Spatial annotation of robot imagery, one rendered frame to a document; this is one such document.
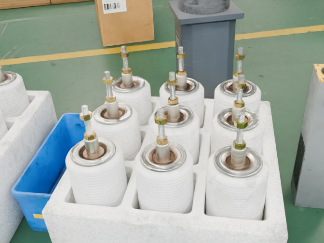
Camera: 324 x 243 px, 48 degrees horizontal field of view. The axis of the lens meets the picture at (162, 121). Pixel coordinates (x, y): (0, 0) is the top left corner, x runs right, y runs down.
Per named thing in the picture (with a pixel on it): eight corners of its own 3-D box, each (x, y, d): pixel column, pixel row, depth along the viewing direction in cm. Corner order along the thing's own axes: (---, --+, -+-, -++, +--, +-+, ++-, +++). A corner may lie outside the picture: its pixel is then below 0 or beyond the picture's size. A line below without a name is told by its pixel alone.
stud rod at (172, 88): (171, 111, 67) (169, 74, 63) (170, 108, 68) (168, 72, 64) (176, 110, 67) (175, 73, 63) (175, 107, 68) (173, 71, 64)
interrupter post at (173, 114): (167, 114, 70) (166, 100, 68) (180, 114, 70) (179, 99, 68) (167, 122, 68) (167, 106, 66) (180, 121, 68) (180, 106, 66)
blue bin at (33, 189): (72, 147, 104) (63, 112, 97) (109, 149, 102) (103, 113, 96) (23, 233, 79) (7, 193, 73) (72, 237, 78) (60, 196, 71)
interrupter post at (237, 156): (227, 159, 58) (228, 142, 56) (242, 156, 58) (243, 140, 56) (233, 169, 56) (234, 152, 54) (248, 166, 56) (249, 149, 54)
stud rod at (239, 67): (241, 82, 75) (244, 47, 71) (237, 84, 75) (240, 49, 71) (238, 80, 76) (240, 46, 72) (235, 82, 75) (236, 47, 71)
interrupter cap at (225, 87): (263, 88, 76) (263, 85, 76) (242, 102, 72) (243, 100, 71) (233, 77, 81) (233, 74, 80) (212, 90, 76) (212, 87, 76)
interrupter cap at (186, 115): (154, 108, 72) (153, 105, 71) (192, 106, 72) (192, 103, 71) (153, 130, 66) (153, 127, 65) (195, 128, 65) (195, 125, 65)
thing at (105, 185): (73, 229, 71) (52, 156, 61) (109, 199, 77) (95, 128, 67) (107, 254, 65) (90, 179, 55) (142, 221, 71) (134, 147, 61)
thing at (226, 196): (199, 222, 70) (199, 148, 60) (247, 213, 71) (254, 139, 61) (214, 265, 62) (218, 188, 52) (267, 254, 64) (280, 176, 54)
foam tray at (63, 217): (117, 150, 102) (108, 94, 92) (262, 160, 95) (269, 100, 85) (62, 277, 70) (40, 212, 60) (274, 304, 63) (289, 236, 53)
